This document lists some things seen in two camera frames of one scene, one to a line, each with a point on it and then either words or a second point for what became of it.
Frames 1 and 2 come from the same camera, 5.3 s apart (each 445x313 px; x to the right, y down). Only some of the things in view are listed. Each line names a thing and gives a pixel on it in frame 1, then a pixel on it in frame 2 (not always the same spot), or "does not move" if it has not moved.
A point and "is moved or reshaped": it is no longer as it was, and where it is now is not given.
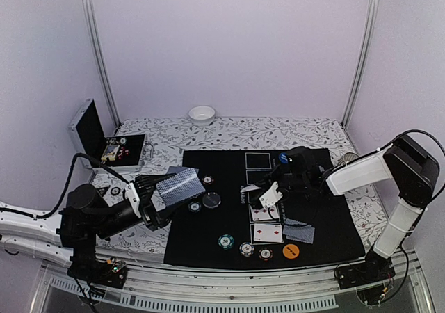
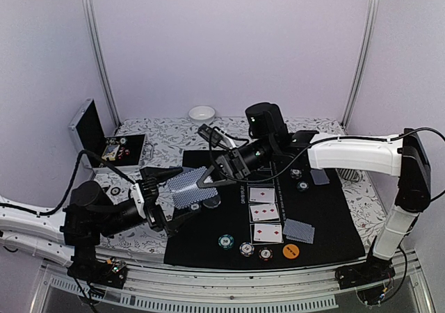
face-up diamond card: (269, 232) does not move
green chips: (226, 241) does not move
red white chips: (265, 254) does not move
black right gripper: (268, 183) -> (231, 162)
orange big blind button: (290, 251) does not move
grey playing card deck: (181, 186) is moved or reshaped
